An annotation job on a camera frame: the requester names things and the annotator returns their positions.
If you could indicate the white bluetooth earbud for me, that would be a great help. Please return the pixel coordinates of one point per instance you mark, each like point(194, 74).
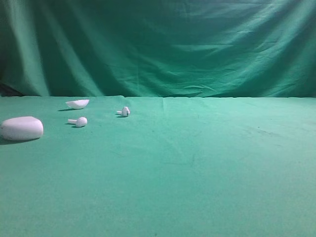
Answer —
point(125, 112)
point(80, 122)

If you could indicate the white earbud charging case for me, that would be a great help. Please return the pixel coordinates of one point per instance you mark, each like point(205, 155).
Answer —
point(21, 129)

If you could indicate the green table cloth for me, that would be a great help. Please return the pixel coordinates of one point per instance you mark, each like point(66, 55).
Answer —
point(175, 167)

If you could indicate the white case lid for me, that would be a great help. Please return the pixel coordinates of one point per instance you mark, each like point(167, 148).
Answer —
point(77, 104)

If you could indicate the green backdrop curtain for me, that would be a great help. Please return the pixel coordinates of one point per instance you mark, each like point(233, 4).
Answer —
point(158, 48)

